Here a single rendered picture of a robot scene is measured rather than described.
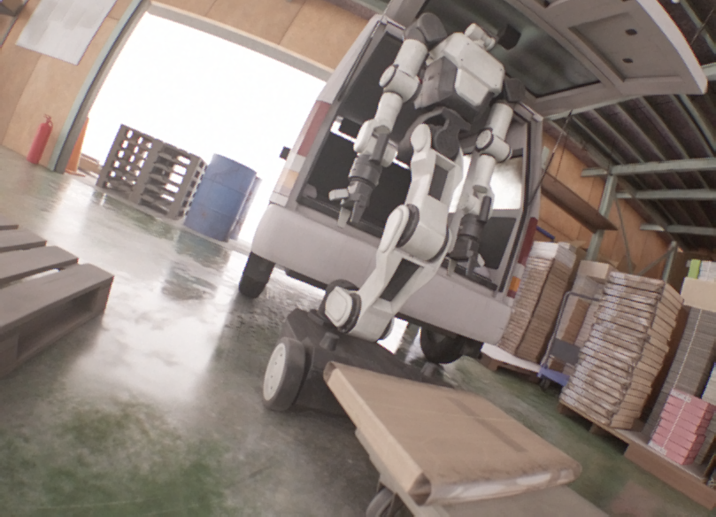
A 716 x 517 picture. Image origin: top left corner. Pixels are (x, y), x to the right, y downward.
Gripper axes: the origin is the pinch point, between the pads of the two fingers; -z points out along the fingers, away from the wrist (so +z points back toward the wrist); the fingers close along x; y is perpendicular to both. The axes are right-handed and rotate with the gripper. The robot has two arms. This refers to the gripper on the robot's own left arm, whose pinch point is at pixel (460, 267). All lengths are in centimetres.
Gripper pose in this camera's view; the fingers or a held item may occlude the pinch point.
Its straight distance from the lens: 127.9
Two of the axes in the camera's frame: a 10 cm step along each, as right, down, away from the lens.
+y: 8.6, 3.7, 3.6
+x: 4.0, -0.6, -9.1
